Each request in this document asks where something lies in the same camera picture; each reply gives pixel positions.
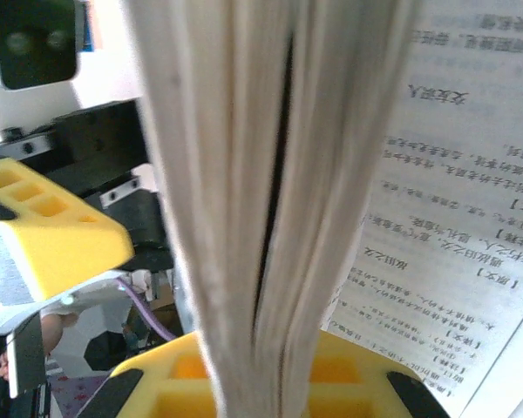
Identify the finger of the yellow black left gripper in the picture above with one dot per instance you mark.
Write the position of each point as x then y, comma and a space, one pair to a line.
69, 244

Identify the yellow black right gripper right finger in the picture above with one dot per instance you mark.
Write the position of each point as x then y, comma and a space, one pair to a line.
366, 383

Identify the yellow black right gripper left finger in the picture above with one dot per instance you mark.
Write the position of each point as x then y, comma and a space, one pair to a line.
157, 383

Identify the dark blue paperback book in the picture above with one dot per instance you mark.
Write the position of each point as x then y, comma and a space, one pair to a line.
244, 174

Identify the person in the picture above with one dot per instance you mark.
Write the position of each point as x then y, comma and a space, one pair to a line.
59, 331

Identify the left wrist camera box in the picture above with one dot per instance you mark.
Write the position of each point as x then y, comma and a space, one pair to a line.
30, 43

